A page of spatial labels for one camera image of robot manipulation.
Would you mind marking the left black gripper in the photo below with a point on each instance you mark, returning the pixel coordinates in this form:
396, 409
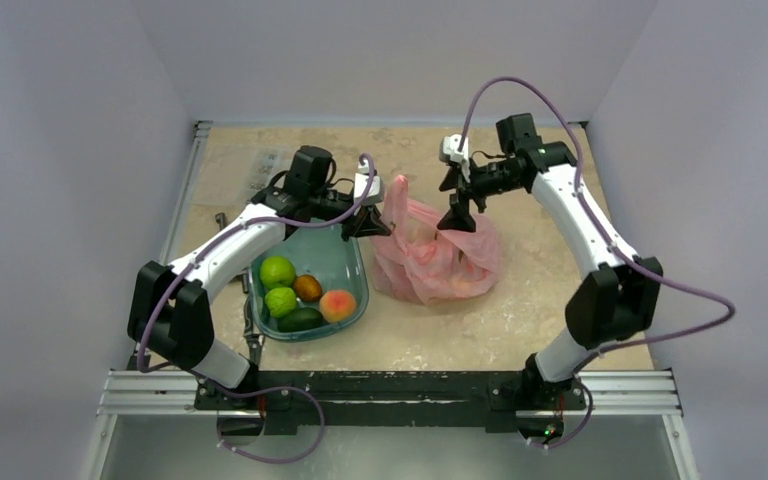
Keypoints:
367, 222

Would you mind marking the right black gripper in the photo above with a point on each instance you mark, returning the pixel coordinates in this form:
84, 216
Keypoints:
460, 196

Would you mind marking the pink plastic bag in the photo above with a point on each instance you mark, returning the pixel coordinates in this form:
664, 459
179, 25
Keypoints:
418, 263

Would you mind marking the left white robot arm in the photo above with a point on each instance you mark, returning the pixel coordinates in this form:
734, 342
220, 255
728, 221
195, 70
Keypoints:
170, 314

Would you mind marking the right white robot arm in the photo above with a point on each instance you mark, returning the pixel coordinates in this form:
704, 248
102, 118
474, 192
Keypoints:
613, 302

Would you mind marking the pink fake peach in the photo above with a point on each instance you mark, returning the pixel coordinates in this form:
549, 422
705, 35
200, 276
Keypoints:
337, 305

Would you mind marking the brown fake kiwi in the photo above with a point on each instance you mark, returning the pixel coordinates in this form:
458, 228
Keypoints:
307, 288

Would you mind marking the green fake apple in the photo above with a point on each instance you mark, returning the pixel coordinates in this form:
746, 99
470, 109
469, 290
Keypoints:
277, 272

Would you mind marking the dark green fake avocado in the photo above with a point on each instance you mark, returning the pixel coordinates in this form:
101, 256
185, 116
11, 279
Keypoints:
300, 319

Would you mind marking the teal plastic fruit tray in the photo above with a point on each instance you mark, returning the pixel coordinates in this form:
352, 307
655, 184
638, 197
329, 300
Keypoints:
337, 265

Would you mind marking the clear plastic packet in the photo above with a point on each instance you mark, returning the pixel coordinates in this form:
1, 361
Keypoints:
266, 162

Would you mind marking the black metal tool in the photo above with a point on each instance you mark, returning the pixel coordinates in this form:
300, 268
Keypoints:
221, 220

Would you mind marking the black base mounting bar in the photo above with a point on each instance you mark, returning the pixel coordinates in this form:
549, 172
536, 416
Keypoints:
495, 401

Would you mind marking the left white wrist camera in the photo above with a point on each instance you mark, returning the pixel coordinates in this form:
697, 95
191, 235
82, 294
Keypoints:
368, 186

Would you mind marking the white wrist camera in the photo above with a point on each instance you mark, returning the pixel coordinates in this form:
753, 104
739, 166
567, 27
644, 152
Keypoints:
453, 152
368, 186

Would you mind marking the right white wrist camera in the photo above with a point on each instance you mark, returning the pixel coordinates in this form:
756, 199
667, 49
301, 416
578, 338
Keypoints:
453, 152

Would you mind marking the aluminium frame rail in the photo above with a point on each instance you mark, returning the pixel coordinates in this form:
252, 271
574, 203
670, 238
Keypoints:
164, 393

